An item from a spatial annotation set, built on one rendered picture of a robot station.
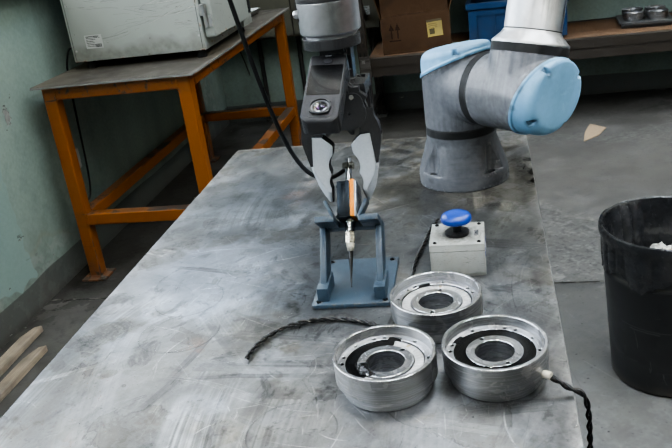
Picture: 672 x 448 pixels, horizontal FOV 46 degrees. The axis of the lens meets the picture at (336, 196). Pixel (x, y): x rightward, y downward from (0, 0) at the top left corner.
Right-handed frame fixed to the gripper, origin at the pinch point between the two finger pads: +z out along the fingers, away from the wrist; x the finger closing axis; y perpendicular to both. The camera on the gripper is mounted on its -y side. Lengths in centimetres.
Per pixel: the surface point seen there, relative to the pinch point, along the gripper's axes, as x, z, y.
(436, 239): -10.6, 7.4, 0.3
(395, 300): -6.1, 9.0, -12.6
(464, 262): -14.0, 10.0, -1.6
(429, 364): -10.7, 8.0, -27.5
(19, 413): 33.9, 11.8, -28.9
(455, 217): -13.3, 4.5, 0.5
